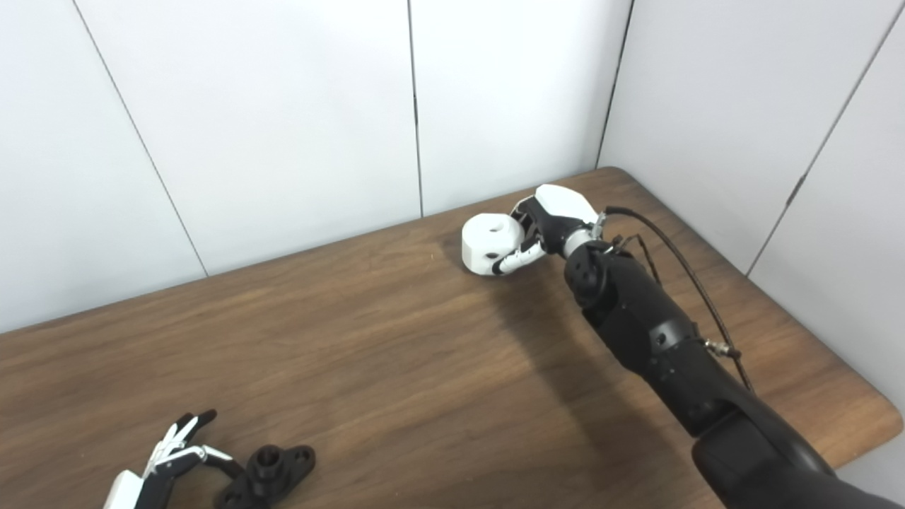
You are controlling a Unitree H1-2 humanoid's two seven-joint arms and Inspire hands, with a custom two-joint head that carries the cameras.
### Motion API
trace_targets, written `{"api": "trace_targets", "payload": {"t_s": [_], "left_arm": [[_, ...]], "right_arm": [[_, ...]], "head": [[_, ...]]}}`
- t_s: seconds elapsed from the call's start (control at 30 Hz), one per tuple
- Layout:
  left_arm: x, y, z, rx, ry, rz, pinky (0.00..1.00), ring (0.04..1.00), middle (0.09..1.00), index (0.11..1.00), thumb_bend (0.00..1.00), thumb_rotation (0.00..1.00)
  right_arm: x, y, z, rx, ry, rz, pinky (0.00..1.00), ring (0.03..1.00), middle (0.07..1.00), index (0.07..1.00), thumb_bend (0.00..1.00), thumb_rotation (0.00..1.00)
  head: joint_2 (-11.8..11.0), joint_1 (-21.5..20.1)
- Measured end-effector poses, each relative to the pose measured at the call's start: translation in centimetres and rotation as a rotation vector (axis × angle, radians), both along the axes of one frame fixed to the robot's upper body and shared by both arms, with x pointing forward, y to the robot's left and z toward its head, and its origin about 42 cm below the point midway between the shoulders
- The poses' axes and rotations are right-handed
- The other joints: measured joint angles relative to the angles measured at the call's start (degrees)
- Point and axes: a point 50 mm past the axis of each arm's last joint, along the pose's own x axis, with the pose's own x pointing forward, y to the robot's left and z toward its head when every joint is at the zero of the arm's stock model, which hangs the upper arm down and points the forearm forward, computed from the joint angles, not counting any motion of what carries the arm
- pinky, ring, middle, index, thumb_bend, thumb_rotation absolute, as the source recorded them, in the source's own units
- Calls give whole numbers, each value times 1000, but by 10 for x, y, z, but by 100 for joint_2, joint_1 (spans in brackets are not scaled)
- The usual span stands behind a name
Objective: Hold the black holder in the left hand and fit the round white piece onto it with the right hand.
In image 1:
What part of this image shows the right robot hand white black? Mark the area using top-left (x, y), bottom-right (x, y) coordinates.
top-left (492, 184), bottom-right (607, 277)

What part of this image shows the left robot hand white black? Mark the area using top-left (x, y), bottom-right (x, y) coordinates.
top-left (103, 409), bottom-right (245, 509)

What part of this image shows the round white plastic piece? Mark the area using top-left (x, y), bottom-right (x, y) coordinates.
top-left (461, 213), bottom-right (528, 277)

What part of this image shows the black plastic holder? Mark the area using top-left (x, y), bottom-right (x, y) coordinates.
top-left (214, 444), bottom-right (317, 509)

